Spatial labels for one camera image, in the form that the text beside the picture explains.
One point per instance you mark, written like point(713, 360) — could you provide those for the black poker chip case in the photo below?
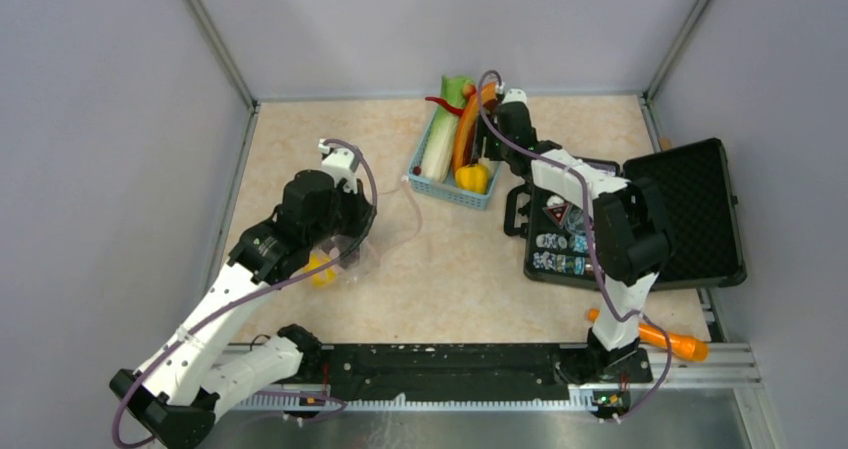
point(676, 215)

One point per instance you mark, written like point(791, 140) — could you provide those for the clear zip bag pink dots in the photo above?
point(398, 222)

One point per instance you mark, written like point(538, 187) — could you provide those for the dark red toy grapes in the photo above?
point(348, 257)

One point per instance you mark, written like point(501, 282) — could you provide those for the yellow toy bell pepper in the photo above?
point(473, 178)

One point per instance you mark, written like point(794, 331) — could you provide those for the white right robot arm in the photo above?
point(629, 234)

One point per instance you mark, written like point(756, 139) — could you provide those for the clear round dealer button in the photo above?
point(575, 223)

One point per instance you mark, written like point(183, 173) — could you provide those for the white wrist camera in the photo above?
point(340, 161)
point(512, 95)

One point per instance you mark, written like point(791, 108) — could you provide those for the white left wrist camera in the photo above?
point(340, 161)

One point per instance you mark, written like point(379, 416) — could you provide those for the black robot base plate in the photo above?
point(461, 372)

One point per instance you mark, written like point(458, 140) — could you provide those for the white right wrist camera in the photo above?
point(512, 95)

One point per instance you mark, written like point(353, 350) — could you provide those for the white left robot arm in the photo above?
point(179, 393)

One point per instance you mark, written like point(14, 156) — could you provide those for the black red all-in triangle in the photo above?
point(558, 213)

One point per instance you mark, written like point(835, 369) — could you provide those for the red toy chili pepper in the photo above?
point(445, 105)

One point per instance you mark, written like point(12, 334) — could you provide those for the light blue plastic basket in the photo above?
point(447, 190)

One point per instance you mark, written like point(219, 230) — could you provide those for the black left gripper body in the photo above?
point(345, 218)

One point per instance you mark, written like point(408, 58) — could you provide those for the green white toy cabbage stalk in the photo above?
point(439, 146)

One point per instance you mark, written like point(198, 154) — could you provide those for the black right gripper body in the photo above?
point(495, 146)

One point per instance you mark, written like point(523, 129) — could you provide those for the orange handled tool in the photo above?
point(683, 347)

